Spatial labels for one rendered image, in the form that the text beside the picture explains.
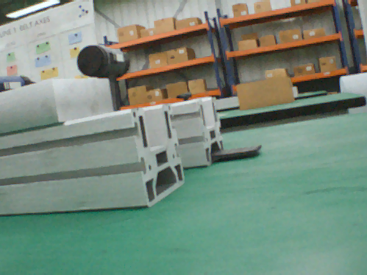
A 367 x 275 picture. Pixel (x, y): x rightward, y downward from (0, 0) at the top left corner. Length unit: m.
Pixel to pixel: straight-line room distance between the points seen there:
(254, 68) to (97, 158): 10.63
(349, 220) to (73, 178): 0.26
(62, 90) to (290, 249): 0.26
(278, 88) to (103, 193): 2.10
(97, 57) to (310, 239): 0.60
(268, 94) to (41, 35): 2.31
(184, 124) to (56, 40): 3.41
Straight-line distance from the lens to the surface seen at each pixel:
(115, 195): 0.38
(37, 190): 0.42
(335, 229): 0.24
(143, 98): 10.81
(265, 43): 10.05
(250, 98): 2.46
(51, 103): 0.39
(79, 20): 3.80
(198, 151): 0.54
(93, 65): 0.76
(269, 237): 0.24
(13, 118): 0.42
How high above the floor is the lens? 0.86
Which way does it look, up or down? 3 degrees down
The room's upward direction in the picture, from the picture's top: 10 degrees counter-clockwise
